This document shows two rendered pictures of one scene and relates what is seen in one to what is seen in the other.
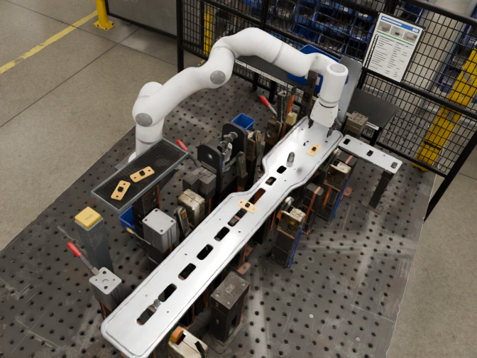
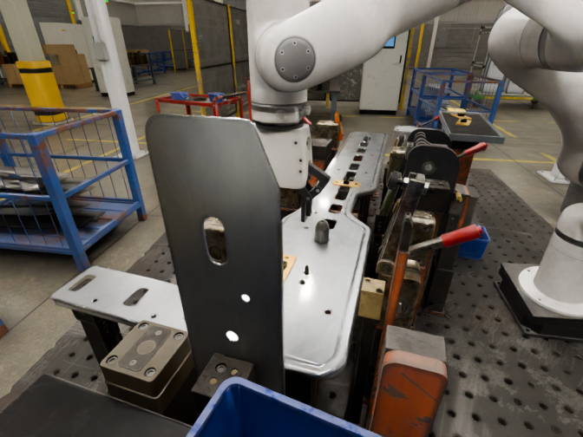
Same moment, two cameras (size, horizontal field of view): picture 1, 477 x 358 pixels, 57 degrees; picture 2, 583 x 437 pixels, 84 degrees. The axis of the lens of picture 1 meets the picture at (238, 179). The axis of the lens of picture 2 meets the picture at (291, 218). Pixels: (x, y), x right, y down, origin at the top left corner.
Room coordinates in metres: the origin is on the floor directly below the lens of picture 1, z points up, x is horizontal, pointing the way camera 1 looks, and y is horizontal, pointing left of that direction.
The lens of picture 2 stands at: (1.98, -0.42, 1.39)
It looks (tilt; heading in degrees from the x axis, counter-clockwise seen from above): 28 degrees down; 168
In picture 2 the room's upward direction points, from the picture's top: straight up
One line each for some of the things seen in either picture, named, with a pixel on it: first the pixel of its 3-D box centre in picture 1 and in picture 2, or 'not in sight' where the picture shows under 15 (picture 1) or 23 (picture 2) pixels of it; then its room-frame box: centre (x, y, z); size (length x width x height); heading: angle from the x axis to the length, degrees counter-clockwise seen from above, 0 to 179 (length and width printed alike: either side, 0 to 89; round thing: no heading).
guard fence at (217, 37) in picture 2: not in sight; (233, 65); (-5.03, -0.02, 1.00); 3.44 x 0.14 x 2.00; 158
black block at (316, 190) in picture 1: (309, 209); not in sight; (1.25, -0.33, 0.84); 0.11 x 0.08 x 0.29; 60
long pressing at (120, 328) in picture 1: (245, 210); (344, 182); (1.08, -0.05, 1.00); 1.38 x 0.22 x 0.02; 150
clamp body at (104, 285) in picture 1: (111, 305); not in sight; (0.67, 0.39, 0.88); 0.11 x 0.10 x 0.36; 60
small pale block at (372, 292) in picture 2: (286, 142); (361, 365); (1.63, -0.22, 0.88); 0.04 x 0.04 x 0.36; 60
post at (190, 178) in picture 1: (190, 209); not in sight; (1.12, 0.18, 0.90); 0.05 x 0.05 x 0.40; 60
